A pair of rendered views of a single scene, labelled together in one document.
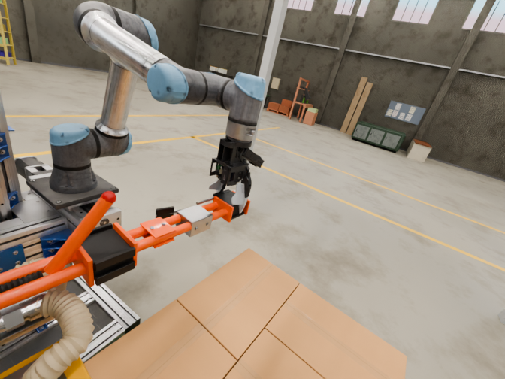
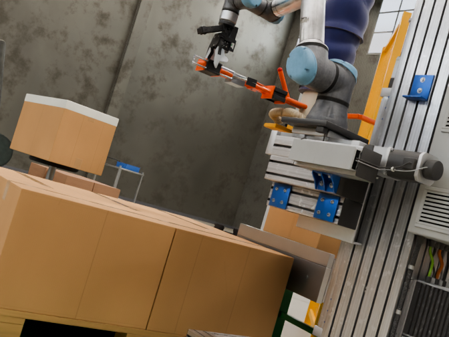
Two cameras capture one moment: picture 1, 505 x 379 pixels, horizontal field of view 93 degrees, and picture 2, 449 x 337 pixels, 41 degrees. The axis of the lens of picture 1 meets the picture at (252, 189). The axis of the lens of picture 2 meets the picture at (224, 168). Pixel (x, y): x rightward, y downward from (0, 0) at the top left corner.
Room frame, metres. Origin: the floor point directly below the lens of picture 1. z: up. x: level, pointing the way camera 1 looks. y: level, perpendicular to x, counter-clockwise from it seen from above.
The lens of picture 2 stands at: (2.77, 1.41, 0.69)
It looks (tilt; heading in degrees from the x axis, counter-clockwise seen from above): 3 degrees up; 208
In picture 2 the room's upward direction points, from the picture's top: 17 degrees clockwise
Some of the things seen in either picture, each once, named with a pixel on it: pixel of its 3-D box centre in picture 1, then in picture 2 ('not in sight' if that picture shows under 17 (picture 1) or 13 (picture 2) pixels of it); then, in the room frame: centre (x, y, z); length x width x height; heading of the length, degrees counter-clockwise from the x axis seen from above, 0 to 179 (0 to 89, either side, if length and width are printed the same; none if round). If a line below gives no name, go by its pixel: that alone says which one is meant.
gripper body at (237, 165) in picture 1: (232, 160); (224, 37); (0.61, 0.07, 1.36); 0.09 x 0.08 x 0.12; 147
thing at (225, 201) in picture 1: (231, 205); (208, 67); (0.63, 0.05, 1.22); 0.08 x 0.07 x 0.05; 148
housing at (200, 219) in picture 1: (194, 219); (235, 79); (0.51, 0.13, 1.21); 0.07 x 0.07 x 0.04; 58
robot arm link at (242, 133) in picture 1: (241, 131); (228, 19); (0.62, 0.07, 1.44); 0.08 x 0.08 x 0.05
